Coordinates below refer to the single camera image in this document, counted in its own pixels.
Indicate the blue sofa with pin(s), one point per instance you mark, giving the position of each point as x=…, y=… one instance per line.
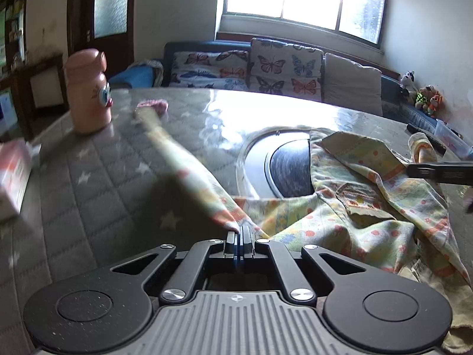
x=394, y=105

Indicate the blue cloth on sofa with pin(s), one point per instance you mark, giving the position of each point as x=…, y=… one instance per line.
x=140, y=74

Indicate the white and red box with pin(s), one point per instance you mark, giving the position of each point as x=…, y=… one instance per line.
x=16, y=162

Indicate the round black induction cooktop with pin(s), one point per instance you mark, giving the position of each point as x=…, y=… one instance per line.
x=275, y=163

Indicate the black remote control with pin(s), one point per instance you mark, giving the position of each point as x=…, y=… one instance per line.
x=439, y=147

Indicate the flat butterfly print cushion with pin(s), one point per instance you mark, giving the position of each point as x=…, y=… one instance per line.
x=225, y=70

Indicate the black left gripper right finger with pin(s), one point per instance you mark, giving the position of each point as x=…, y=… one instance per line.
x=245, y=242

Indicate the black white plush toy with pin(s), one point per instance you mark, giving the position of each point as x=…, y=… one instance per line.
x=407, y=82

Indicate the grey quilted star table cover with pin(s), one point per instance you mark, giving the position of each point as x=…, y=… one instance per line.
x=96, y=199

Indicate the clear plastic storage box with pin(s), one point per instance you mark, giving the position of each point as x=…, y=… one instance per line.
x=458, y=146

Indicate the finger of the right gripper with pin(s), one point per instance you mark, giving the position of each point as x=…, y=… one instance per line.
x=451, y=173

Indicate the dark wooden cabinet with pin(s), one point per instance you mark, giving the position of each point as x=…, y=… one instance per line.
x=33, y=51

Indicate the pink cartoon water bottle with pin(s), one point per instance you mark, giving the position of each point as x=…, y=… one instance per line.
x=88, y=91

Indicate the orange green plush toys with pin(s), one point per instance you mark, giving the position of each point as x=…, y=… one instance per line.
x=428, y=100

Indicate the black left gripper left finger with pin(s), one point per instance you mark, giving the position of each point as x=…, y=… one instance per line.
x=230, y=245

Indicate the dark wooden door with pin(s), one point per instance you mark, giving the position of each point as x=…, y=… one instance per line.
x=105, y=25

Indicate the colourful patterned baby garment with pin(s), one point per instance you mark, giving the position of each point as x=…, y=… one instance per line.
x=363, y=205

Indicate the upright butterfly print cushion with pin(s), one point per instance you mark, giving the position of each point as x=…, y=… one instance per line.
x=280, y=68

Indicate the plain beige cushion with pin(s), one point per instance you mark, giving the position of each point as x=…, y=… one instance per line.
x=351, y=85

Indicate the pink hair scrunchie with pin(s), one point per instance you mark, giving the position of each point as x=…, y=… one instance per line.
x=160, y=106

